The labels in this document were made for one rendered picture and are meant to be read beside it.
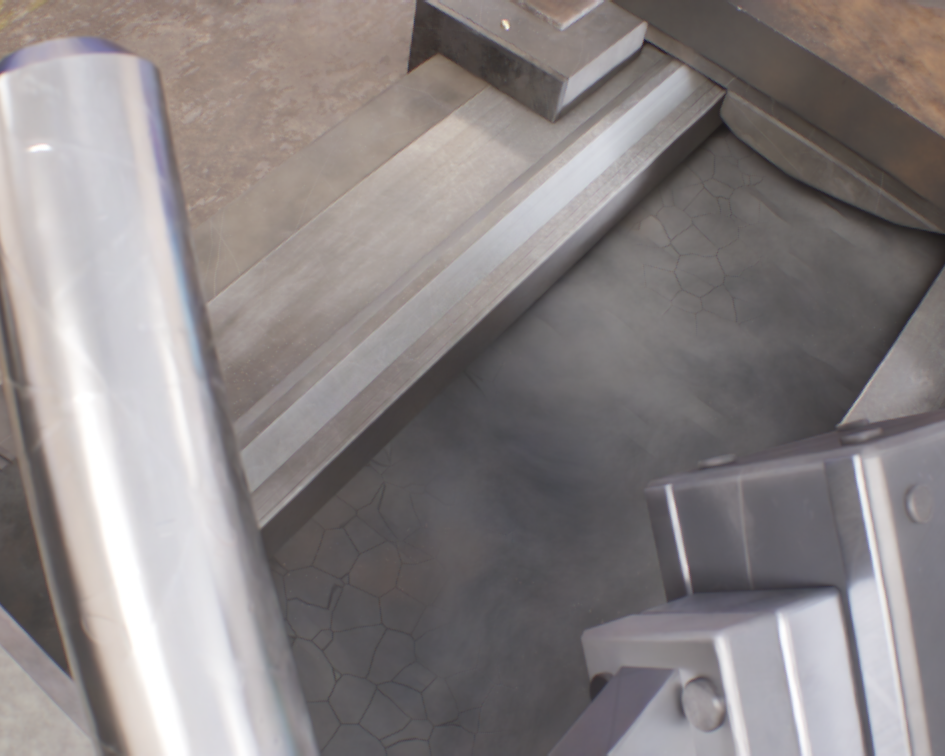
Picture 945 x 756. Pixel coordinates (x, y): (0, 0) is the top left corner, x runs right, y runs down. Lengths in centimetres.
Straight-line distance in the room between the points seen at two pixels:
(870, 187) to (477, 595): 39
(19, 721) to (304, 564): 55
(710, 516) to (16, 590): 15
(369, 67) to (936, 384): 151
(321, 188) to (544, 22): 20
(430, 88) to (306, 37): 135
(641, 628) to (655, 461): 65
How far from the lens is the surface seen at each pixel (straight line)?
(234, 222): 74
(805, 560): 16
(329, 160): 78
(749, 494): 16
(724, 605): 16
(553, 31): 83
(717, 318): 89
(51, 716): 18
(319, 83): 208
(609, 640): 16
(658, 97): 85
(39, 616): 27
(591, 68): 82
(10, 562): 26
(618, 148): 81
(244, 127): 200
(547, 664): 72
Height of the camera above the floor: 138
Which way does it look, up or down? 56 degrees down
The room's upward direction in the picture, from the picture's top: 14 degrees clockwise
